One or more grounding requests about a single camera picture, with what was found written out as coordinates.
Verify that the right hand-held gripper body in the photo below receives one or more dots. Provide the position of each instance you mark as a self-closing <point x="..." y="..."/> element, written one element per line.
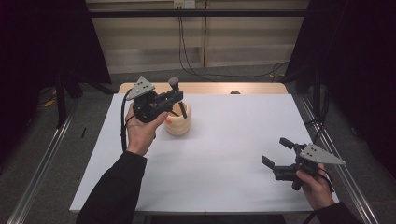
<point x="314" y="155"/>

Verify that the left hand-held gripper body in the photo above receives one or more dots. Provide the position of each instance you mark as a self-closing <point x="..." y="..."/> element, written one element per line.
<point x="146" y="105"/>

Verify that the black makeup brush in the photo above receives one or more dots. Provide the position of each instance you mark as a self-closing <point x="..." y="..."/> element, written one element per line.
<point x="184" y="112"/>

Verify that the cream ribbed brush pot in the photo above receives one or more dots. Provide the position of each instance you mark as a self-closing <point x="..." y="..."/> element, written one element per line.
<point x="179" y="127"/>

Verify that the person's left hand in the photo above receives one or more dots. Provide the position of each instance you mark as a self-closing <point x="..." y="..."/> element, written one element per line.
<point x="141" y="133"/>

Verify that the person's right hand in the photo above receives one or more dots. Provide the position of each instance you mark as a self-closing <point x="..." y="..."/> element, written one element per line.
<point x="317" y="191"/>

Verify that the light wooden table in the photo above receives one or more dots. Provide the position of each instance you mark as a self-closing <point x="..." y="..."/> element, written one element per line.
<point x="211" y="88"/>

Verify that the white table mat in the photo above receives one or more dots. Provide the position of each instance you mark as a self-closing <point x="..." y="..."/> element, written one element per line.
<point x="218" y="174"/>

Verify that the dark round table grommet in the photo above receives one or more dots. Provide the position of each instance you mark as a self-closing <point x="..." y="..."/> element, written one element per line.
<point x="235" y="92"/>

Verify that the small black floor stick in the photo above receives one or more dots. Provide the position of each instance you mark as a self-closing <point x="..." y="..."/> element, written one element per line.
<point x="83" y="132"/>

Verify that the black curtain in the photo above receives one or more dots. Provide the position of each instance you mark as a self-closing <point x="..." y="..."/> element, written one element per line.
<point x="358" y="62"/>
<point x="37" y="46"/>

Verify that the aluminium floor rail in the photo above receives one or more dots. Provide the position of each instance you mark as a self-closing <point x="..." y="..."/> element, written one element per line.
<point x="358" y="193"/>
<point x="37" y="177"/>

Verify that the black stand post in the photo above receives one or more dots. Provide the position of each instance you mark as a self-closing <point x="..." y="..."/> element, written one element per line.
<point x="60" y="102"/>

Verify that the black horizontal frame bar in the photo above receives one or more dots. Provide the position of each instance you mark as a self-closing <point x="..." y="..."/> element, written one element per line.
<point x="199" y="13"/>

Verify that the white wall socket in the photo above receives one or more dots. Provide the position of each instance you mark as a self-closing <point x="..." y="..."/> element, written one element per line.
<point x="184" y="3"/>

